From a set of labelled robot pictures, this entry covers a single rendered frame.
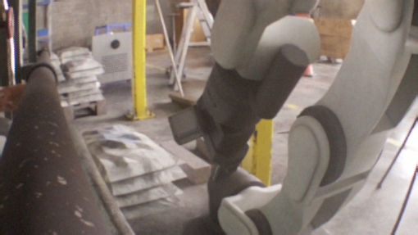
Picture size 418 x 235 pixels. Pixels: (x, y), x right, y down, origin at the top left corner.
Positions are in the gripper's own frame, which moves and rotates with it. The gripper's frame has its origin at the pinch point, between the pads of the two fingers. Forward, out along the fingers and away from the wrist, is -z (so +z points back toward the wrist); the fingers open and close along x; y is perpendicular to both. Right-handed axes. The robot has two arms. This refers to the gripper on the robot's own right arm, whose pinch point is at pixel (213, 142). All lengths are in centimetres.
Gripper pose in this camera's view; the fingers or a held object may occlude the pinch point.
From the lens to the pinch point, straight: 57.4
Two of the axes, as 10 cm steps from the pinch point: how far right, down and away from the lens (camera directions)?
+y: 9.1, -1.3, 3.9
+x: 3.1, 8.2, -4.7
